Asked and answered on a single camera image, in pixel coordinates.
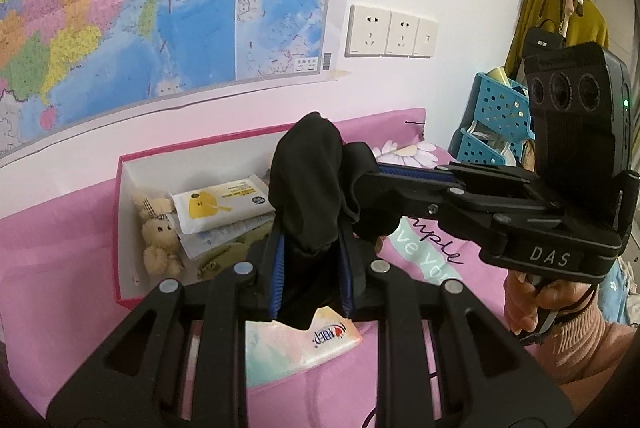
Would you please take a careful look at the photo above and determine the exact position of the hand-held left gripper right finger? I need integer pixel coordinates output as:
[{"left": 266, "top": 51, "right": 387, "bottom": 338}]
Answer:
[{"left": 341, "top": 233, "right": 571, "bottom": 428}]

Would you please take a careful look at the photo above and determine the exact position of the person's right hand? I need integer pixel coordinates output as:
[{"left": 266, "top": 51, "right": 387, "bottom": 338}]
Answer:
[{"left": 504, "top": 272, "right": 601, "bottom": 341}]

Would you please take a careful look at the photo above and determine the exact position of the yellow white wet wipes pack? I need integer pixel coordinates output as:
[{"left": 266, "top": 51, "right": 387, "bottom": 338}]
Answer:
[{"left": 170, "top": 176, "right": 277, "bottom": 234}]

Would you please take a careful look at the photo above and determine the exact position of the green frog plush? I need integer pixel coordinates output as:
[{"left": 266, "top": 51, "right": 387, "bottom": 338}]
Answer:
[{"left": 195, "top": 223, "right": 276, "bottom": 281}]

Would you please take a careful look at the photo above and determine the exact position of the black cloth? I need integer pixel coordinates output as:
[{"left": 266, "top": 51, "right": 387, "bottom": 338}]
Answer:
[{"left": 269, "top": 110, "right": 401, "bottom": 329}]

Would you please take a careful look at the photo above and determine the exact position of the mustard yellow garment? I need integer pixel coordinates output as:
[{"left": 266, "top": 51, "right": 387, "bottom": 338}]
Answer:
[{"left": 502, "top": 0, "right": 611, "bottom": 79}]

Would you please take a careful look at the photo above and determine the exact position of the white wall switch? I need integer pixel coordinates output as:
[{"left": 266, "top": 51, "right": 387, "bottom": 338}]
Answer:
[{"left": 410, "top": 18, "right": 437, "bottom": 58}]

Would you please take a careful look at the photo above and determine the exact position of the beige bear plush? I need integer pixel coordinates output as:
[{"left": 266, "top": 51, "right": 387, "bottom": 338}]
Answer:
[
  {"left": 141, "top": 217, "right": 184, "bottom": 280},
  {"left": 131, "top": 192, "right": 179, "bottom": 223}
]

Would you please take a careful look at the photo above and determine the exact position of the black handbag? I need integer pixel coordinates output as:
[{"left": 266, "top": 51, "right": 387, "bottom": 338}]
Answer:
[{"left": 523, "top": 25, "right": 566, "bottom": 59}]

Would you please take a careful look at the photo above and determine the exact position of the pastel tissue pack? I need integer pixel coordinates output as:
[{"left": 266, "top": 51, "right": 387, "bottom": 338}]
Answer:
[{"left": 245, "top": 305, "right": 363, "bottom": 391}]

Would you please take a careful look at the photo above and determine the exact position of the blue perforated basket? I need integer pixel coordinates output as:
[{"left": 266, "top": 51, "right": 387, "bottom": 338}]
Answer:
[
  {"left": 470, "top": 72, "right": 532, "bottom": 142},
  {"left": 448, "top": 126, "right": 526, "bottom": 167}
]

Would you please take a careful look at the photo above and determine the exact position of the black cable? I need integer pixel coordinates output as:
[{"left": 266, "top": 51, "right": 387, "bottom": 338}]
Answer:
[{"left": 361, "top": 368, "right": 441, "bottom": 428}]

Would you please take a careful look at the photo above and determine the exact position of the white wall socket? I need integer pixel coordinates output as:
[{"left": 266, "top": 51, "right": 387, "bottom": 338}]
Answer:
[
  {"left": 384, "top": 11, "right": 420, "bottom": 57},
  {"left": 344, "top": 4, "right": 392, "bottom": 57}
]

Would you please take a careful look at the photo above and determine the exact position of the colourful wall map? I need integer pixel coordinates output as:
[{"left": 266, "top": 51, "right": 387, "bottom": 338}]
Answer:
[{"left": 0, "top": 0, "right": 346, "bottom": 159}]

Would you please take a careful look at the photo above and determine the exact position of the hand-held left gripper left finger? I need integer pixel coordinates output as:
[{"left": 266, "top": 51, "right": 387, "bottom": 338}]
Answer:
[{"left": 45, "top": 230, "right": 286, "bottom": 428}]

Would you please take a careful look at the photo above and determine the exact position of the light blue floral cloth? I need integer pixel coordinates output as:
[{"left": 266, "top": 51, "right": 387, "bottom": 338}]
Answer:
[{"left": 597, "top": 253, "right": 640, "bottom": 324}]

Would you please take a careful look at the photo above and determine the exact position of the pink cardboard box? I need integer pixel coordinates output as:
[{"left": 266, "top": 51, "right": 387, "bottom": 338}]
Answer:
[{"left": 116, "top": 125, "right": 301, "bottom": 311}]

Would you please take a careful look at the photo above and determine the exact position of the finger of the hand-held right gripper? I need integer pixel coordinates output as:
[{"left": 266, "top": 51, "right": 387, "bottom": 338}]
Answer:
[
  {"left": 362, "top": 160, "right": 541, "bottom": 196},
  {"left": 357, "top": 182, "right": 561, "bottom": 229}
]

